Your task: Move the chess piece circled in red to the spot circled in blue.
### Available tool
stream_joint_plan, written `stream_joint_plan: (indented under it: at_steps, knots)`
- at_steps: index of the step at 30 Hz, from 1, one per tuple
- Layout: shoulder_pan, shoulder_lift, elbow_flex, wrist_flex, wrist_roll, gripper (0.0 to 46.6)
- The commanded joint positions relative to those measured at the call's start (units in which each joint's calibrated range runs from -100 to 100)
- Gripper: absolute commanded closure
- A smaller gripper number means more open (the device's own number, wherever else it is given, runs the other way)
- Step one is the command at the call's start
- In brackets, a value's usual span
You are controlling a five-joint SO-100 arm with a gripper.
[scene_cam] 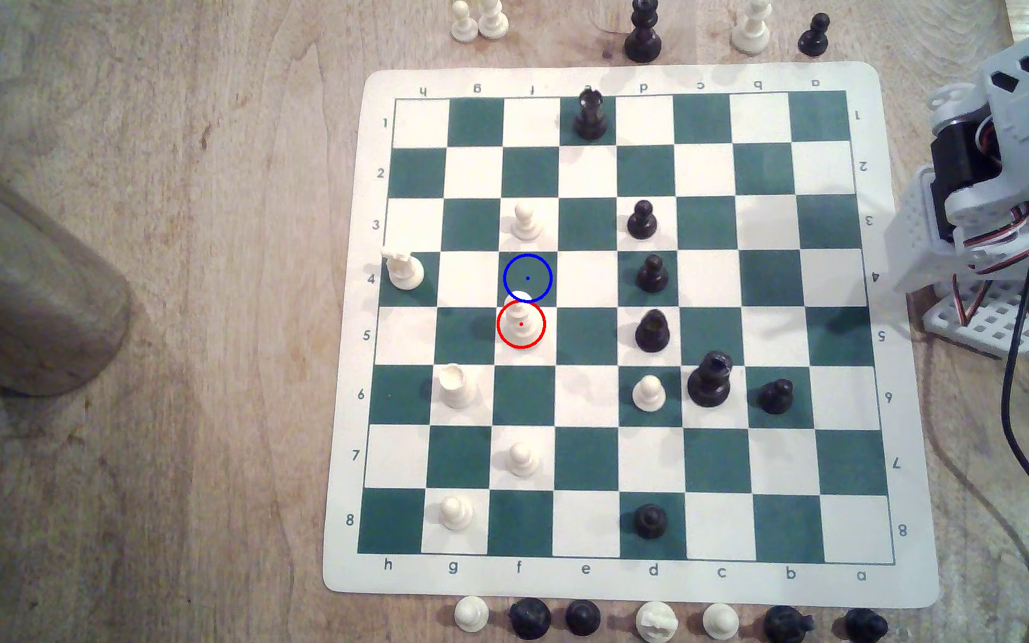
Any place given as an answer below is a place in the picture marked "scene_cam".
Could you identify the green and white chess mat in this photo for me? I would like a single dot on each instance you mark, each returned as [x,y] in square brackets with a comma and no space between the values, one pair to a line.
[586,571]

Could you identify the white knight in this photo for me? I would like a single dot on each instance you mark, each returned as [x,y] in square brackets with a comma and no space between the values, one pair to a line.
[657,623]

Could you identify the black pawn d5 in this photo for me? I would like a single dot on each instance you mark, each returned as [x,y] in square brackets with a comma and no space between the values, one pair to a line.
[653,332]

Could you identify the tall black chess piece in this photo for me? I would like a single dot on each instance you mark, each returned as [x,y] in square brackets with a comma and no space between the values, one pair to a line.
[642,40]

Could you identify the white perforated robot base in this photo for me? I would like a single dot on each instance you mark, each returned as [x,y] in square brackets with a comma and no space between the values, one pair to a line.
[983,326]

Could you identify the black knight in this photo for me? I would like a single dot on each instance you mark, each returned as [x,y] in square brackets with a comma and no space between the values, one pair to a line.
[865,625]
[785,625]

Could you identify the tall black king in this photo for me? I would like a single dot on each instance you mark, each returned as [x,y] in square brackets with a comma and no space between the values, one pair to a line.
[590,121]

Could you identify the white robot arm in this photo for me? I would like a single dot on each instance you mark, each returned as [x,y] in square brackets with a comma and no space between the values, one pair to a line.
[1028,116]

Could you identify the black rook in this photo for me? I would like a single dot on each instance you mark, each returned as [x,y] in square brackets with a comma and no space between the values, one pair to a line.
[530,619]

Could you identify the black queen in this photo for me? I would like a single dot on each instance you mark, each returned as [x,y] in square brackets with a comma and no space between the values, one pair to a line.
[709,382]

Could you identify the wooden cylinder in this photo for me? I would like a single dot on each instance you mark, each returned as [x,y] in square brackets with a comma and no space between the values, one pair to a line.
[23,286]

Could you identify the white rook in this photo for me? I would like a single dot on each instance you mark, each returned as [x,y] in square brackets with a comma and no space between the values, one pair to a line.
[458,388]

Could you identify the tall white chess piece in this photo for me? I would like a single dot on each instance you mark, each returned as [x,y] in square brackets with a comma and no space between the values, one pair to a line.
[750,34]

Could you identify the white pawn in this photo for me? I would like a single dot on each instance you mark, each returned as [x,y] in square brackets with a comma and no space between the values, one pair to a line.
[523,461]
[650,395]
[526,223]
[471,614]
[720,621]
[464,27]
[522,326]
[455,513]

